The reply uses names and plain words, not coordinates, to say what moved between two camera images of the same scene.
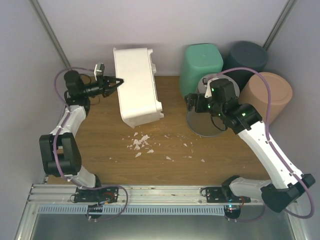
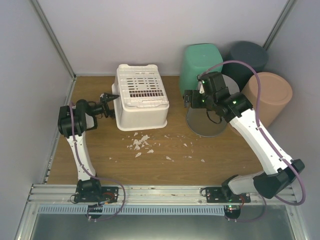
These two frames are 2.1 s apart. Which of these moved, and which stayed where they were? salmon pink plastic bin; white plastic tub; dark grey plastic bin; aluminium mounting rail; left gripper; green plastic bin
Moved: white plastic tub; left gripper
Stayed: green plastic bin; aluminium mounting rail; salmon pink plastic bin; dark grey plastic bin
